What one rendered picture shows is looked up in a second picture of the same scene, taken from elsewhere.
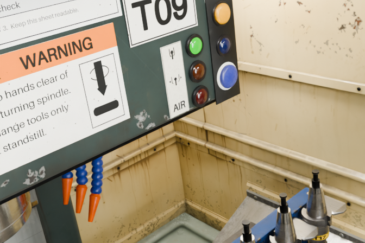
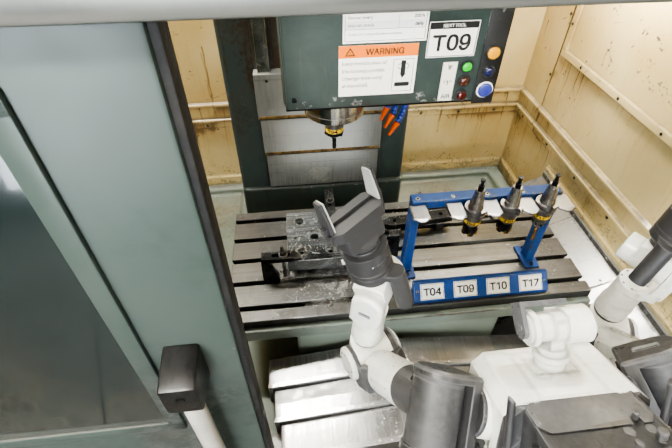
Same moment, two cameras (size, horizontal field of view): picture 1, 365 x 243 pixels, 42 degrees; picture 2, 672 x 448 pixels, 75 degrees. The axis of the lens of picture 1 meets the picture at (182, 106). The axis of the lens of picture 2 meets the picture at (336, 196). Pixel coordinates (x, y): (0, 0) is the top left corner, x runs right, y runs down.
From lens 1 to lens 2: 46 cm
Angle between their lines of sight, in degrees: 34
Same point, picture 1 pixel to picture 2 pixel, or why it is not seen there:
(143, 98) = (424, 85)
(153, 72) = (434, 74)
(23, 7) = (375, 26)
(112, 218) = (438, 144)
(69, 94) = (384, 71)
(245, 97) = (579, 100)
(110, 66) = (410, 64)
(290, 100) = (609, 118)
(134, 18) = (432, 43)
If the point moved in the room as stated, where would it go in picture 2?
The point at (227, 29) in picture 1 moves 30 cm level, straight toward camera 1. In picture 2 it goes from (495, 63) to (415, 124)
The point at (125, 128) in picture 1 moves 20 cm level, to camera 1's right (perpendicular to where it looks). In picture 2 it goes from (408, 97) to (504, 125)
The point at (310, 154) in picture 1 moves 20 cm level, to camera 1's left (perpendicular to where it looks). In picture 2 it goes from (600, 167) to (544, 150)
